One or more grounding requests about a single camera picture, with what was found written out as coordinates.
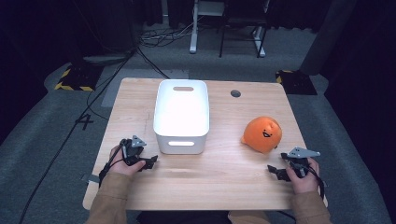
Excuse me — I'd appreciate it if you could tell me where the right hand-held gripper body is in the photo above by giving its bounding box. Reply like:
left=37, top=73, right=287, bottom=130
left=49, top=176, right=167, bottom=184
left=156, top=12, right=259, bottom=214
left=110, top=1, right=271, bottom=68
left=280, top=147, right=321, bottom=179

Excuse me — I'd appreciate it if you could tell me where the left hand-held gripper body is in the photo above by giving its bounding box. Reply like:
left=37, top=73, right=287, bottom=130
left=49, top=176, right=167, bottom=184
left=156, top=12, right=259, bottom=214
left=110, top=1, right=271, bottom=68
left=120, top=134, right=148, bottom=166

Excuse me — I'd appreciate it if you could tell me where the orange round plush toy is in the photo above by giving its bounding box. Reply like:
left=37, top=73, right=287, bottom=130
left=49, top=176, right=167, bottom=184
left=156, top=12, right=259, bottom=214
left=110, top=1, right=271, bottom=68
left=240, top=116, right=283, bottom=155

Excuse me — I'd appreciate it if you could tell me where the white plastic storage bin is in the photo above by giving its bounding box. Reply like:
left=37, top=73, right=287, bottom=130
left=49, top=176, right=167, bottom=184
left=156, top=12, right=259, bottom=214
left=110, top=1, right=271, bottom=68
left=152, top=78, right=210, bottom=155

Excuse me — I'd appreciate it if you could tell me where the person's left hand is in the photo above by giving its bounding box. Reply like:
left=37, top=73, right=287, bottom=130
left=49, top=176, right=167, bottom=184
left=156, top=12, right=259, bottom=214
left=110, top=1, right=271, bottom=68
left=107, top=145, right=147, bottom=178

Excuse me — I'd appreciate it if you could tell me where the person's right hand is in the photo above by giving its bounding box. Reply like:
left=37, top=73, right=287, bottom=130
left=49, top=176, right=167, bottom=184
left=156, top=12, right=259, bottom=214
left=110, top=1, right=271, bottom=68
left=285, top=157, right=321, bottom=195

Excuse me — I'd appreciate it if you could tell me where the grey table edge clip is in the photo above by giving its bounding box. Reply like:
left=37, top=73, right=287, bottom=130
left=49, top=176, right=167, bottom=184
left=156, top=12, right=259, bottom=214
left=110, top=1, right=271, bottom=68
left=80, top=174, right=101, bottom=185

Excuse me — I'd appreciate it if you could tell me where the white metal desk leg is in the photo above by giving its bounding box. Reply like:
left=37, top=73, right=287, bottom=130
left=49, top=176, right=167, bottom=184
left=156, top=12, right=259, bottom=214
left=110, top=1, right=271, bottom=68
left=189, top=0, right=201, bottom=54
left=252, top=25, right=267, bottom=59

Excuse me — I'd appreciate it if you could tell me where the grey slanted pillar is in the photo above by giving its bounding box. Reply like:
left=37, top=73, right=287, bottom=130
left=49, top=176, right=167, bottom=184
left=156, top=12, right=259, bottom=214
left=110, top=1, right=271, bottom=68
left=299, top=0, right=358, bottom=77

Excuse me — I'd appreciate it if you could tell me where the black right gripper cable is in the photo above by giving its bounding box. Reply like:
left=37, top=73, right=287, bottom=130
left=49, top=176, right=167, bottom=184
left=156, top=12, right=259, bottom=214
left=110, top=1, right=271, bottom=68
left=306, top=165, right=327, bottom=200

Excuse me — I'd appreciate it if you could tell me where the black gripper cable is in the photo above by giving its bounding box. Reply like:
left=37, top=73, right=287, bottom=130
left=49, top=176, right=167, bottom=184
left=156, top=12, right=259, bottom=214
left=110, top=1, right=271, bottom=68
left=306, top=165, right=327, bottom=200
left=98, top=143, right=126, bottom=189

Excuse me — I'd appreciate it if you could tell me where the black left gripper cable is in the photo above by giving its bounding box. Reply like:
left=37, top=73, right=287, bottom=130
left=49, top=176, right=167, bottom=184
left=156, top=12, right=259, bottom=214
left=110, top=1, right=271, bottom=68
left=98, top=143, right=126, bottom=189

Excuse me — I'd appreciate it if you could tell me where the long black floor cable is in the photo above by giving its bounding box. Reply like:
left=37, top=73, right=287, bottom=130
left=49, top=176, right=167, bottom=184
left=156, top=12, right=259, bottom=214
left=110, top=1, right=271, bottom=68
left=18, top=46, right=138, bottom=224

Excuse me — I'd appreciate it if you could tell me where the black yellow striped base plate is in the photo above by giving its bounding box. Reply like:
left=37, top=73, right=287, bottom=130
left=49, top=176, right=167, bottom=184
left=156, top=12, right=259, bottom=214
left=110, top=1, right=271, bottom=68
left=53, top=63, right=105, bottom=92
left=275, top=69, right=318, bottom=96

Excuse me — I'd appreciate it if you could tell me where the bundle of floor cables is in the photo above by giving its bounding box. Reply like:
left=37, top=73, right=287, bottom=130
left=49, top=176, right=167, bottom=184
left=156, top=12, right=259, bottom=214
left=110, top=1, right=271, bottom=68
left=138, top=21, right=194, bottom=49

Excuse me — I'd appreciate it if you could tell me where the black metal chair frame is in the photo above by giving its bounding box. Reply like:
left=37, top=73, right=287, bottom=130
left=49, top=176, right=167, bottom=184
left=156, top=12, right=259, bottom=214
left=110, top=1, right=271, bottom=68
left=219, top=12, right=269, bottom=59

